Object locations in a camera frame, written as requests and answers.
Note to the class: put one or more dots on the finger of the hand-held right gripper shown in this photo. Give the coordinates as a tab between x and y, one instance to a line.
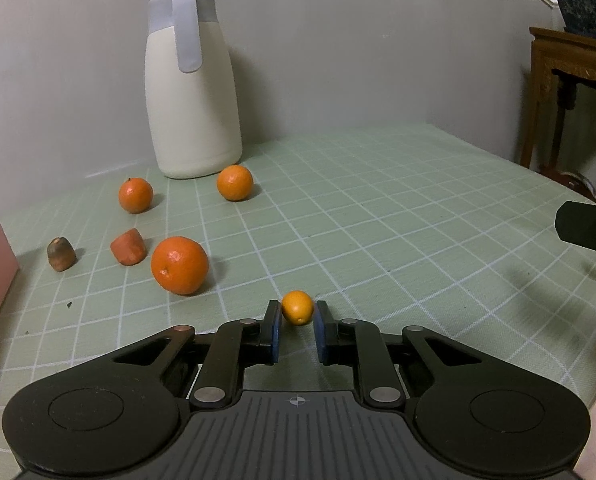
588	225

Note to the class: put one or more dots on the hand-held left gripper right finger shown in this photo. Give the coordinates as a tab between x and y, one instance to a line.
320	332

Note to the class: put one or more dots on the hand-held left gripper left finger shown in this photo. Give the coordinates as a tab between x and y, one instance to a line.
276	332

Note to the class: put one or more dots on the kumquat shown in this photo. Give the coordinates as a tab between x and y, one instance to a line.
298	306

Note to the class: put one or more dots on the large mandarin orange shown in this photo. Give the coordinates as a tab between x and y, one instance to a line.
179	266

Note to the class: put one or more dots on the green checked tablecloth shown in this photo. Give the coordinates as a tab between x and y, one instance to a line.
403	210

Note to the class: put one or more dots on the carved wooden side table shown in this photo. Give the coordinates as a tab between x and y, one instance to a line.
578	60

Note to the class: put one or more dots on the orange carrot chunk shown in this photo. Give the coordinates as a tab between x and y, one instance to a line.
127	247

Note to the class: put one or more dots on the small mandarin orange with stem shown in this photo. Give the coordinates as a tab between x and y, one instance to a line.
135	196

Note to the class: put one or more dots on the brown chestnut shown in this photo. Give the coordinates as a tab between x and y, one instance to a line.
61	255

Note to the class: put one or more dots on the white thermos jug grey lid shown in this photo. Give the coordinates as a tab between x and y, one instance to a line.
192	110

